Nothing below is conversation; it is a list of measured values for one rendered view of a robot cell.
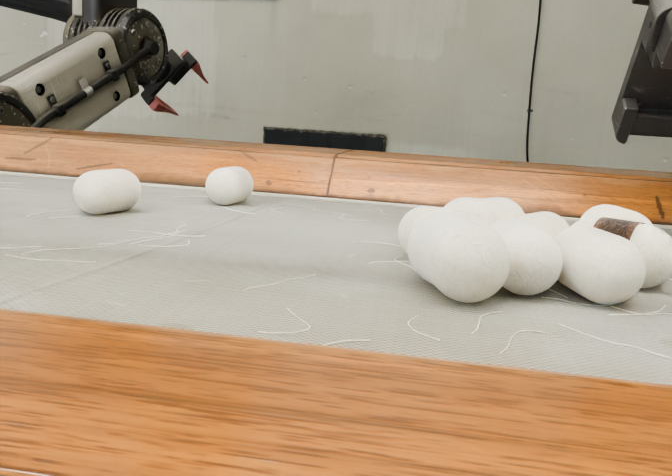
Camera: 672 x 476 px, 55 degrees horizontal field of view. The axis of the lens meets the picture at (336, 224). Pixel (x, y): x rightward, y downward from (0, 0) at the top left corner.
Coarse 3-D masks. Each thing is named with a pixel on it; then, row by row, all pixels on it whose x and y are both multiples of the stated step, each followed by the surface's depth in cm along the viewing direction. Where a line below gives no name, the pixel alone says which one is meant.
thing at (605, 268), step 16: (560, 240) 19; (576, 240) 18; (592, 240) 17; (608, 240) 17; (624, 240) 17; (576, 256) 17; (592, 256) 17; (608, 256) 17; (624, 256) 17; (640, 256) 17; (576, 272) 17; (592, 272) 17; (608, 272) 17; (624, 272) 16; (640, 272) 17; (576, 288) 18; (592, 288) 17; (608, 288) 17; (624, 288) 17; (608, 304) 17
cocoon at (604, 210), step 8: (592, 208) 24; (600, 208) 24; (608, 208) 23; (616, 208) 23; (624, 208) 23; (584, 216) 24; (592, 216) 23; (600, 216) 23; (608, 216) 22; (616, 216) 22; (624, 216) 22; (632, 216) 22; (640, 216) 22; (648, 224) 22
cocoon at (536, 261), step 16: (496, 224) 19; (512, 224) 18; (528, 224) 18; (512, 240) 17; (528, 240) 17; (544, 240) 17; (512, 256) 17; (528, 256) 17; (544, 256) 17; (560, 256) 17; (512, 272) 17; (528, 272) 17; (544, 272) 17; (560, 272) 17; (512, 288) 17; (528, 288) 17; (544, 288) 17
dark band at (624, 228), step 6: (600, 222) 20; (606, 222) 20; (612, 222) 20; (618, 222) 20; (624, 222) 20; (630, 222) 20; (636, 222) 20; (600, 228) 20; (606, 228) 20; (612, 228) 20; (618, 228) 20; (624, 228) 19; (630, 228) 19; (618, 234) 19; (624, 234) 19; (630, 234) 19
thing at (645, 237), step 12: (636, 228) 19; (648, 228) 19; (636, 240) 19; (648, 240) 19; (660, 240) 19; (648, 252) 19; (660, 252) 19; (648, 264) 19; (660, 264) 19; (648, 276) 19; (660, 276) 19
